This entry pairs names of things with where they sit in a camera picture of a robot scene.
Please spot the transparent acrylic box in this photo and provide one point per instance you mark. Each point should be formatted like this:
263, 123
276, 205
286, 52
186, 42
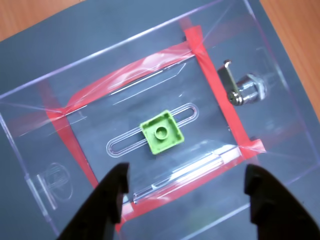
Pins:
125, 120

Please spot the green lego block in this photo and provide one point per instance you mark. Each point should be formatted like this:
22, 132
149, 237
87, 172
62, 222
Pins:
161, 132

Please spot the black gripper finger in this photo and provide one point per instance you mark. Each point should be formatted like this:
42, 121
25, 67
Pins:
277, 212
100, 207

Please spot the silver metal cam lock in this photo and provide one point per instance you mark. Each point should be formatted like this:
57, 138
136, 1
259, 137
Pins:
246, 88

